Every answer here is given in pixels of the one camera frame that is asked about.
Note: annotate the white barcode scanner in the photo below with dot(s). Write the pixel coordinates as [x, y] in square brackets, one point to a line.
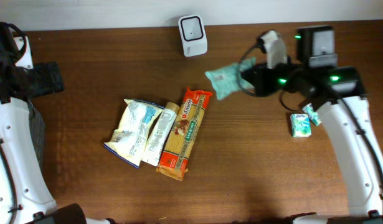
[193, 35]

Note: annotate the red spaghetti packet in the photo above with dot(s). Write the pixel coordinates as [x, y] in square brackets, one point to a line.
[182, 136]

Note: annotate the small teal tissue pack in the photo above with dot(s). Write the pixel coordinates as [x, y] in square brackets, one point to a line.
[300, 125]

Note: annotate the white tube with beige cap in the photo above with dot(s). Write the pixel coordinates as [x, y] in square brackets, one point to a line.
[160, 132]

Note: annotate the mint green wet wipes pack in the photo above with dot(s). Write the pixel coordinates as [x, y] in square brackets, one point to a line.
[224, 80]

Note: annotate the grey plastic mesh basket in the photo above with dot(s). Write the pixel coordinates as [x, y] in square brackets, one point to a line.
[37, 130]

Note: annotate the white blue printed bag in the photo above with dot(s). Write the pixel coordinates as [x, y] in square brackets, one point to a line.
[128, 140]

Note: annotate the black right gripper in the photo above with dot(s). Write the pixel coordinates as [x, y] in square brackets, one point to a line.
[255, 78]

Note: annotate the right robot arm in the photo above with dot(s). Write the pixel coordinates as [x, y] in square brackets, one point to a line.
[339, 97]

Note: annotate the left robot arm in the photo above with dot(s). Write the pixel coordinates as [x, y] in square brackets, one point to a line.
[24, 196]

